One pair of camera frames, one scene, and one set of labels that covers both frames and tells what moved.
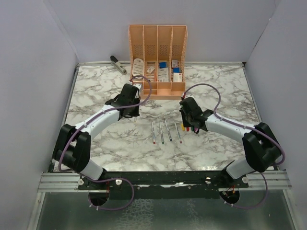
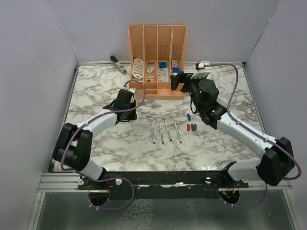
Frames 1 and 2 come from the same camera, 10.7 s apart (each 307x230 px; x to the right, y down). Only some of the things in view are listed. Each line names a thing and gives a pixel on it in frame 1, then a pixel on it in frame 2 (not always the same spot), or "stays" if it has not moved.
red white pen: (153, 133) stays
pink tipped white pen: (180, 141) stays
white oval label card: (138, 68) stays
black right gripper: (185, 123) to (182, 77)
